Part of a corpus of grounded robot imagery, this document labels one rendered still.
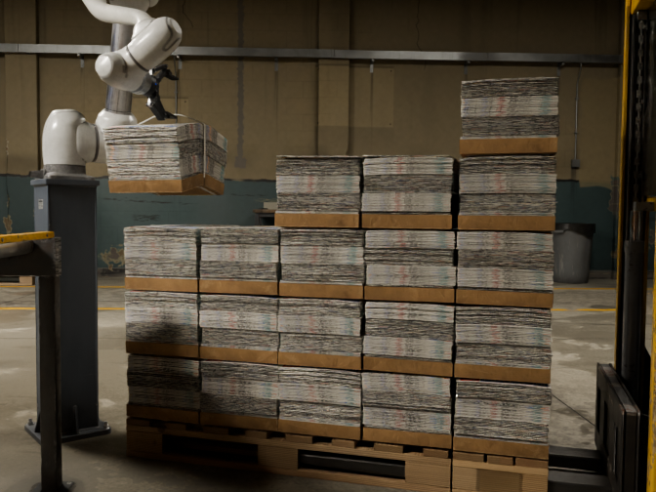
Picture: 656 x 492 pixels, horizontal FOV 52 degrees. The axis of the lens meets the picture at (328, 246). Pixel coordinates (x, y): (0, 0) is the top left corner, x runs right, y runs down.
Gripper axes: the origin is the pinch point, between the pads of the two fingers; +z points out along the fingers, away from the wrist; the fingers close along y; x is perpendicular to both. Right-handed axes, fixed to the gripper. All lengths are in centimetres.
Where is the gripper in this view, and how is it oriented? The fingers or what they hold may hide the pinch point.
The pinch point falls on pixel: (173, 97)
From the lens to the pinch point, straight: 260.8
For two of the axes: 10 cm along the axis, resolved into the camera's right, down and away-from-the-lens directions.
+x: 9.5, 0.4, -3.0
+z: 3.0, 0.3, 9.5
